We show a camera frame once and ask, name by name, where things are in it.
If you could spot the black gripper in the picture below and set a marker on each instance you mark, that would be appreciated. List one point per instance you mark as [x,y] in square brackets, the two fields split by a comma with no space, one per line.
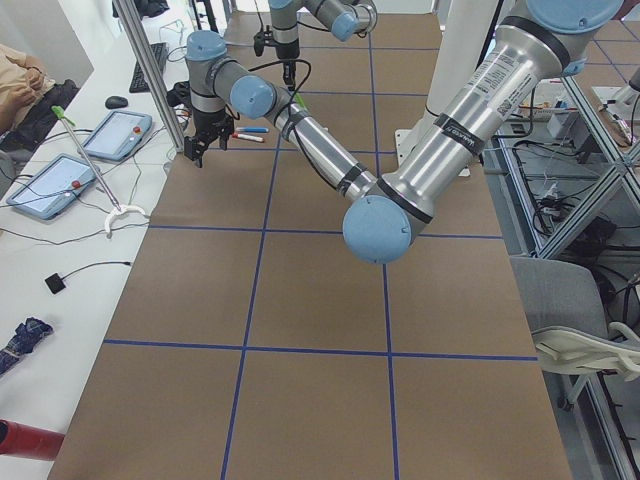
[206,121]
[288,67]

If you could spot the red capped white pen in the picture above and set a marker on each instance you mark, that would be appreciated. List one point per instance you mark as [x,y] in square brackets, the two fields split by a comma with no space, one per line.
[247,137]

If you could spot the blue pen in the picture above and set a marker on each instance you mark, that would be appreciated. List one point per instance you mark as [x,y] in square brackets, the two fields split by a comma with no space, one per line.
[256,130]

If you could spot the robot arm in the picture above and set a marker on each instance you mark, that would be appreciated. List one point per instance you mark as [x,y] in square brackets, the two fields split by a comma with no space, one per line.
[536,40]
[343,19]

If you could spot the far teach pendant tablet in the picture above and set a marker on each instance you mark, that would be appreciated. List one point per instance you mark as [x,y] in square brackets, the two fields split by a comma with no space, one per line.
[118,134]

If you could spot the teach pendant tablet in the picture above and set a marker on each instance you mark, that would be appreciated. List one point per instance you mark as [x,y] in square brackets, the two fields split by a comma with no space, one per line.
[53,188]
[118,134]

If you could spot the black computer mouse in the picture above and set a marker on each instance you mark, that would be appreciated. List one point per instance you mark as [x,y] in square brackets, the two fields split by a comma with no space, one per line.
[116,102]

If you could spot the white curved stand foot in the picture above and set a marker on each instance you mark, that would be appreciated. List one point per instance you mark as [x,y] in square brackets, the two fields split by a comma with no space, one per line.
[118,212]

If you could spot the metal rod with green clip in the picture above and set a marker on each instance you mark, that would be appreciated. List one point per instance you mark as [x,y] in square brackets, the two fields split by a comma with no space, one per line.
[69,127]

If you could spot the near teach pendant tablet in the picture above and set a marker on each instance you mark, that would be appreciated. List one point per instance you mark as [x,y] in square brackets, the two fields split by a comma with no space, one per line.
[53,188]

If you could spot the seated person in beige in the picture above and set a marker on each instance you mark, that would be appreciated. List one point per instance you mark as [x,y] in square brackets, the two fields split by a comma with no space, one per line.
[28,94]

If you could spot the small black square pad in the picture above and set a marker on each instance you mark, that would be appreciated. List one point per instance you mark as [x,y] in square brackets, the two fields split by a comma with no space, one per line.
[55,283]

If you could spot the folded blue umbrella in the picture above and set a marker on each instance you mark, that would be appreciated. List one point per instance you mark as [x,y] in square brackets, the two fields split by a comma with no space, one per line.
[26,336]

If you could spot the red cylinder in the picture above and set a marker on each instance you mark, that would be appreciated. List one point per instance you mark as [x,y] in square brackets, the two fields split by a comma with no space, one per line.
[24,441]

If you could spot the grey office chair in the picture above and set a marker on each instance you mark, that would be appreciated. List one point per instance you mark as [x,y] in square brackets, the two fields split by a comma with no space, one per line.
[567,321]

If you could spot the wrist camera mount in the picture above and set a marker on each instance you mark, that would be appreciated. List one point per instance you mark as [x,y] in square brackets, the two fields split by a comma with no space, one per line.
[179,95]
[261,40]

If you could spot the aluminium frame column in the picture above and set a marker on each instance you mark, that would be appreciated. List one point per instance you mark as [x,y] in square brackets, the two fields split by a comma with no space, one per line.
[139,42]

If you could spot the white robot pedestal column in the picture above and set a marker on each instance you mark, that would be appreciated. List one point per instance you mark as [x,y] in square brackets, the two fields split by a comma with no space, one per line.
[468,27]

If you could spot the aluminium frame rack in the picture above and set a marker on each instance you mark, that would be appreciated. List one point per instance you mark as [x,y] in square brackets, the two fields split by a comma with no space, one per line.
[567,189]

